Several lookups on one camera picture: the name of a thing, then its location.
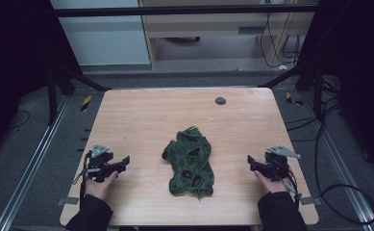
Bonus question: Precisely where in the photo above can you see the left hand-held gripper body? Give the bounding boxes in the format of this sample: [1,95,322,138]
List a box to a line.
[86,143,119,184]

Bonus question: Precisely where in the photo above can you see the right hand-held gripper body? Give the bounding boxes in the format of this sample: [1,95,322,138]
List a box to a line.
[257,145,302,183]

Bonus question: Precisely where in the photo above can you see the dark green garment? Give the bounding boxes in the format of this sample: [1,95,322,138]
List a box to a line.
[161,125,215,199]

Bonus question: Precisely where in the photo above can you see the person's right hand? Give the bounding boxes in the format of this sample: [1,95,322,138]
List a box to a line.
[254,169,290,195]

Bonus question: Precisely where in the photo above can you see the person's left hand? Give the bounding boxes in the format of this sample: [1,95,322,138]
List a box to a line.
[84,170,120,202]

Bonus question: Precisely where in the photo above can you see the yellow black striped tape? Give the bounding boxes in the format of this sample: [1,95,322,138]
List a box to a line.
[285,91,305,107]
[80,94,93,113]

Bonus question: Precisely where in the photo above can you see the black metal stand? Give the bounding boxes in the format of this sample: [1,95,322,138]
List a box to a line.
[45,62,111,127]
[259,59,326,121]

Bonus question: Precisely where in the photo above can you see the white cabinet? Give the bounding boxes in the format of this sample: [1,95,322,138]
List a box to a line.
[49,0,152,67]

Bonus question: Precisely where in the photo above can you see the dark curtain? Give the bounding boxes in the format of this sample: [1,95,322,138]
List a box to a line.
[0,0,82,163]
[296,0,374,179]

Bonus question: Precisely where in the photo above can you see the left hand-held gripper cable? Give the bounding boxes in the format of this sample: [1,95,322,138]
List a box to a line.
[72,150,96,206]

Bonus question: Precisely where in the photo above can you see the hand-held gripper cable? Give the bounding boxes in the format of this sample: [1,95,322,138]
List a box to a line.
[280,165,304,210]
[72,150,96,206]

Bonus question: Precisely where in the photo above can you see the right hand-held gripper cable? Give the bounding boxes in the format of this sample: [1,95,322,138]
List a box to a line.
[280,165,304,210]

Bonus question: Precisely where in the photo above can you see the black floor cable loop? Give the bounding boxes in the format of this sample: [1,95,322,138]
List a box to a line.
[285,92,374,226]

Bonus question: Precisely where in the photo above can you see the grey metal table bracket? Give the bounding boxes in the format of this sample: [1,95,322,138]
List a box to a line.
[56,196,80,207]
[299,195,323,207]

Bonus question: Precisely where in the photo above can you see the aluminium floor rail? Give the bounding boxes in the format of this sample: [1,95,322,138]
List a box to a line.
[0,95,71,231]
[303,91,374,231]

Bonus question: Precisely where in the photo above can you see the thin black floor cable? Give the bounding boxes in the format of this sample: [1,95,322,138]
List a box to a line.
[7,109,32,131]

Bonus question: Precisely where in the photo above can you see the black hanging cables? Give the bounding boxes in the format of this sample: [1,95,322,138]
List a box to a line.
[259,12,302,69]

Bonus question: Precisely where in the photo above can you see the black horizontal frame bar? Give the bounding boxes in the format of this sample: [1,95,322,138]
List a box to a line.
[50,4,321,18]

